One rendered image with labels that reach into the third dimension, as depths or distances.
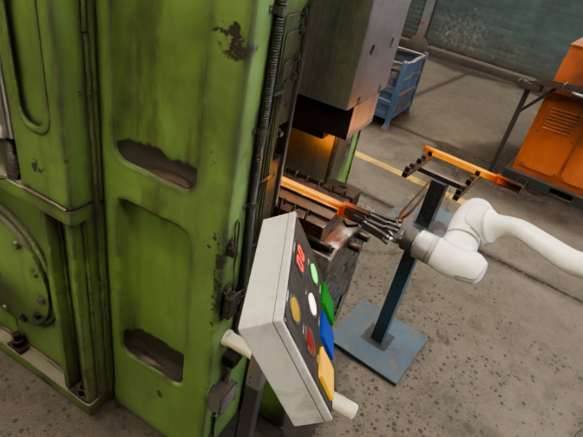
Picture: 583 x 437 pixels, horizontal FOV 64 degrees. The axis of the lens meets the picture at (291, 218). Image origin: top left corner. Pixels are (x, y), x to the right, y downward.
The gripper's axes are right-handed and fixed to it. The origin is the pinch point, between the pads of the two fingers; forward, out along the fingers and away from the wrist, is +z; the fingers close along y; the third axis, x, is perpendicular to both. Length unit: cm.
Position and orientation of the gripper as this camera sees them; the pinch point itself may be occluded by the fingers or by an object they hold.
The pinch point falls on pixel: (355, 213)
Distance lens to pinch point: 148.6
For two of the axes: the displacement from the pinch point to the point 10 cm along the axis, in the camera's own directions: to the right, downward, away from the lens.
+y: 4.9, -4.1, 7.7
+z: -8.5, -4.3, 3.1
